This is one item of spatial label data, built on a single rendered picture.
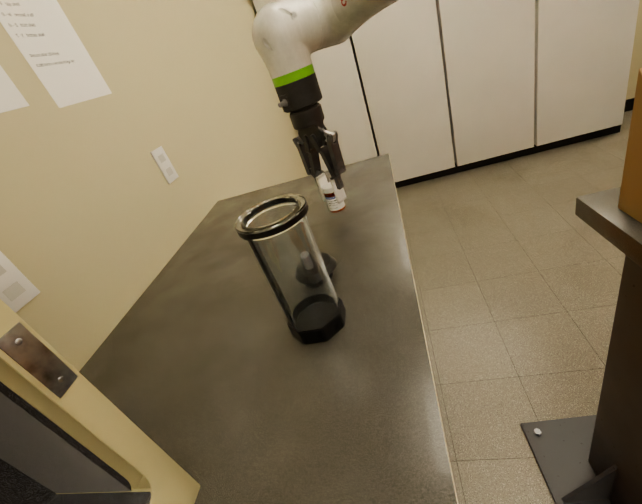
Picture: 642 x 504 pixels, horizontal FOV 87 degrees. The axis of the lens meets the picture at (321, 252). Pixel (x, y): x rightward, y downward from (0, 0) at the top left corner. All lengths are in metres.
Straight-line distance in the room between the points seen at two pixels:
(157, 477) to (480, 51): 3.01
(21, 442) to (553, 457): 1.39
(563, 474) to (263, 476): 1.13
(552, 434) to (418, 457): 1.11
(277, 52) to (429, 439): 0.69
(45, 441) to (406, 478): 0.35
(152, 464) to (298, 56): 0.70
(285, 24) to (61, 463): 0.73
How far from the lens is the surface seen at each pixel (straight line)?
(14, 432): 0.45
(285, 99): 0.79
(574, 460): 1.50
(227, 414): 0.57
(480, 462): 1.48
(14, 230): 0.91
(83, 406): 0.40
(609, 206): 0.80
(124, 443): 0.43
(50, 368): 0.38
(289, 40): 0.77
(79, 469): 0.48
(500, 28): 3.11
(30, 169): 0.97
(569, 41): 3.30
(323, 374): 0.53
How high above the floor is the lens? 1.34
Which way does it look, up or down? 30 degrees down
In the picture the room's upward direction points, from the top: 21 degrees counter-clockwise
